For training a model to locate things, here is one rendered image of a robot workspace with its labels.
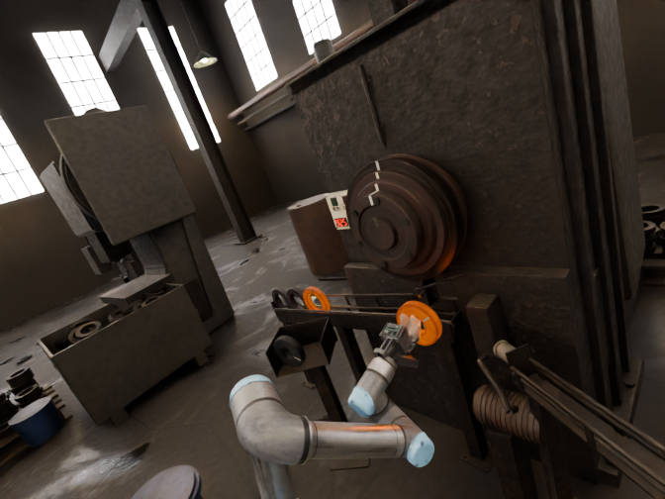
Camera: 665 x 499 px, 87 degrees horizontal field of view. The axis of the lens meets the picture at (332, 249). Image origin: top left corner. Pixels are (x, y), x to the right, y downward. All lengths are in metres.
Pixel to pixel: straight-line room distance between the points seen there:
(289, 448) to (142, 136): 3.19
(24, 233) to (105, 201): 7.46
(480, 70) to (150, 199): 2.94
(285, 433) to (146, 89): 11.54
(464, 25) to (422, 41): 0.14
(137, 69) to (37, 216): 4.70
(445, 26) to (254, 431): 1.17
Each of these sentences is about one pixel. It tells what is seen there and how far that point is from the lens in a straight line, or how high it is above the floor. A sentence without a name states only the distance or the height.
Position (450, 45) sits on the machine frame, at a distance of 1.23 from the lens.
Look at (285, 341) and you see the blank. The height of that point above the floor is 0.74.
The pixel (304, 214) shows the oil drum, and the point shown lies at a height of 0.79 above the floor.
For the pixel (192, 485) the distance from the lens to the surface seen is 1.72.
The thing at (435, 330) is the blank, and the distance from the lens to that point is 1.17.
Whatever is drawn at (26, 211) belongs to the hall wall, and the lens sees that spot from 10.83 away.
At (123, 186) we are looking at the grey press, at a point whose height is 1.68.
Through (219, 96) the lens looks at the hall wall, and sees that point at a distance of 12.81.
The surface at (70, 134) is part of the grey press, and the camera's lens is 3.48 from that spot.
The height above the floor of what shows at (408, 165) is 1.31.
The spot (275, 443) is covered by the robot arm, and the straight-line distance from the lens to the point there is 0.83.
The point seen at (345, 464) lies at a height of 0.01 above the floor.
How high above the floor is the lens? 1.46
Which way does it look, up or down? 16 degrees down
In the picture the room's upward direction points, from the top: 20 degrees counter-clockwise
